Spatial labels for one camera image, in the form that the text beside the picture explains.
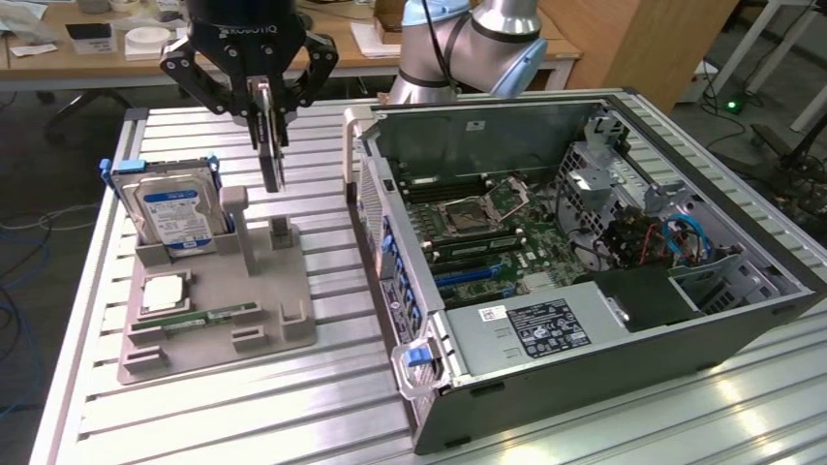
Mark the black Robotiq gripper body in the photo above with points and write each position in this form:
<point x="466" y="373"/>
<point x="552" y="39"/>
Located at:
<point x="246" y="43"/>

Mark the low-profile graphics card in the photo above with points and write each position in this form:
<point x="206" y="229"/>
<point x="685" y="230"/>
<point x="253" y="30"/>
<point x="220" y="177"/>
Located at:
<point x="272" y="169"/>

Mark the white round bowl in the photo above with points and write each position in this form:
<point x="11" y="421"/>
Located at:
<point x="148" y="41"/>

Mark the stack of white papers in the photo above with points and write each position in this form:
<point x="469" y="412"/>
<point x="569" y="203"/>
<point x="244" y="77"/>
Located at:
<point x="376" y="43"/>

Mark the white box with black lid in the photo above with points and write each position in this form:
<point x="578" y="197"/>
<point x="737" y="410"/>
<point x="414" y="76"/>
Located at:
<point x="94" y="43"/>

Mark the brown cardboard box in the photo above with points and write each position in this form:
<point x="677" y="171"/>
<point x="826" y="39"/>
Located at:
<point x="390" y="14"/>

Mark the white cup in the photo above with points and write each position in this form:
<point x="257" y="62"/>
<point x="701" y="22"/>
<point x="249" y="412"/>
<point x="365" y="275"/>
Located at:
<point x="124" y="5"/>

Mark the grey cup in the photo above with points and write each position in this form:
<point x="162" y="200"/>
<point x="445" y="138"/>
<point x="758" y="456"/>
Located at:
<point x="94" y="6"/>

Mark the black chair base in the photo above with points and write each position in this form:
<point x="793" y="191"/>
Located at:
<point x="85" y="106"/>

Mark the wooden desk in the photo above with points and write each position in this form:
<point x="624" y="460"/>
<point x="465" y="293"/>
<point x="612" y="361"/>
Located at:
<point x="65" y="63"/>

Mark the white paper slip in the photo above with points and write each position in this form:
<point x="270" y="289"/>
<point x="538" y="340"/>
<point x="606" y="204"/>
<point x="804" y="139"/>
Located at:
<point x="33" y="49"/>

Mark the hard disk with blue caddy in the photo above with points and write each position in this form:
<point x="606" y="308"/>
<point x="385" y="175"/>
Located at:
<point x="172" y="213"/>

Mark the CPU socket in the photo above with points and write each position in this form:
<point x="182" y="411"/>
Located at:
<point x="466" y="215"/>

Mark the metal socket cover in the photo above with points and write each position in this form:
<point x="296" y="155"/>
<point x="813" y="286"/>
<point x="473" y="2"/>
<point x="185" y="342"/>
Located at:
<point x="510" y="198"/>

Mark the green RAM stick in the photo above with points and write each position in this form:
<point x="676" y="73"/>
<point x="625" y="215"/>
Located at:
<point x="478" y="246"/>
<point x="194" y="320"/>

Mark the grey plastic parts rack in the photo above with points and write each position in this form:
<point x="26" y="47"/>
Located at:
<point x="220" y="286"/>

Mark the silver CPU chip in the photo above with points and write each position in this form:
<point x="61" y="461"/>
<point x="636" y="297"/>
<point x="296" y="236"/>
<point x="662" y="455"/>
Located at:
<point x="162" y="294"/>

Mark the perforated metal disk bay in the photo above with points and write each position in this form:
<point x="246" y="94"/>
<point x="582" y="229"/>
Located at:
<point x="594" y="189"/>

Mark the wooden cabinet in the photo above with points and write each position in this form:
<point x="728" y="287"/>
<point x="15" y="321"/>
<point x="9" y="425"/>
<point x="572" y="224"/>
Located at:
<point x="646" y="48"/>

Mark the green motherboard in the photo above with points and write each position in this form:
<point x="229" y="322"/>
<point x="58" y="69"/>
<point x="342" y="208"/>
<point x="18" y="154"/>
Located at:
<point x="537" y="242"/>

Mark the silver chipset heatsink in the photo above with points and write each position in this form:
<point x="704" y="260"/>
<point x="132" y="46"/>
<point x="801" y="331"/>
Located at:
<point x="540" y="282"/>

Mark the grey power supply unit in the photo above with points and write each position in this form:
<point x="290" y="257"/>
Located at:
<point x="485" y="339"/>

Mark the large blue case latch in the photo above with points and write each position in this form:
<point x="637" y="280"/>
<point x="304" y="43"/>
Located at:
<point x="416" y="357"/>

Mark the white device with green light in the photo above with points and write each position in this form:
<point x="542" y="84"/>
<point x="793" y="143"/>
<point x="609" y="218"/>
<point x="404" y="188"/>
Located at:
<point x="732" y="104"/>

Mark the black floor stand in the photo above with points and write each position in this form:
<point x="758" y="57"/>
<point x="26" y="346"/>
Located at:
<point x="796" y="155"/>

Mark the grey metal drive cage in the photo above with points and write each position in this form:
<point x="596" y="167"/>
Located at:
<point x="730" y="281"/>

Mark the black open PC case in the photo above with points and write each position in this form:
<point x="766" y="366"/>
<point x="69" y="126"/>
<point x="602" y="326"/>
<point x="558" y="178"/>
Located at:
<point x="582" y="387"/>

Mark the black intrusion switch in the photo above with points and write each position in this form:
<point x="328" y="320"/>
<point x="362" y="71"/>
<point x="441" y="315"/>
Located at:
<point x="389" y="185"/>

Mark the white desk frame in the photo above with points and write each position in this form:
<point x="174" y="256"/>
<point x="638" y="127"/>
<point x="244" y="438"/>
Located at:
<point x="757" y="43"/>

